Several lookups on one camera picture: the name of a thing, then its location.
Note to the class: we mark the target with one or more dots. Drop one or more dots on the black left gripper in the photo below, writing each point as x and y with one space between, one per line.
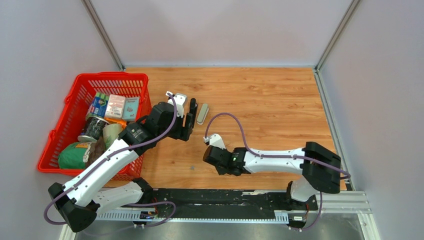
184 133

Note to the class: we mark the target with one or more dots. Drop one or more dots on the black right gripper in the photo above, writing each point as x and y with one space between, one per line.
221 171

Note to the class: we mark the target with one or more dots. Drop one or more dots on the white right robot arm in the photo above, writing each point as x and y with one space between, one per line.
318 167

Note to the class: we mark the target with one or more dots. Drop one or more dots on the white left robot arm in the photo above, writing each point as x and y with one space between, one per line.
80 200

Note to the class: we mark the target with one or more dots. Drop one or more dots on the teal sponge pack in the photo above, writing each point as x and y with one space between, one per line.
130 109

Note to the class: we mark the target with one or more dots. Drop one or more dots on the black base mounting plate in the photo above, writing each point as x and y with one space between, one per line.
226 203

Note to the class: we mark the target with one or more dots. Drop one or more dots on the pink sponge pack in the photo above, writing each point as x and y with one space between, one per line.
115 106

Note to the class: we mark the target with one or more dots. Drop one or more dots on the blue green scrubber pack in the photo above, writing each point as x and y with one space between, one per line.
98 106

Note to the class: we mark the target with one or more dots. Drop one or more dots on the dark glass jar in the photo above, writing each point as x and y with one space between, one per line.
93 129

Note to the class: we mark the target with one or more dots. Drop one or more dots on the red plastic shopping basket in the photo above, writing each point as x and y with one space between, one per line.
76 105

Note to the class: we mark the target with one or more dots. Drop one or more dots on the green snack bag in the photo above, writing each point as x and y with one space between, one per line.
76 155

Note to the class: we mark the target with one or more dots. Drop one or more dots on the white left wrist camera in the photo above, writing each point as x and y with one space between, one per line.
180 100

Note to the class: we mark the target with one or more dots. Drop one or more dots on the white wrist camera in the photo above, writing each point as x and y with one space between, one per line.
180 100
214 140

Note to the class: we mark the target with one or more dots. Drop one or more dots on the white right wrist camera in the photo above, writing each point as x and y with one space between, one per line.
214 140

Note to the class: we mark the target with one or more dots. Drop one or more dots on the aluminium slotted cable rail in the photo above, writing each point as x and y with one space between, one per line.
137 215

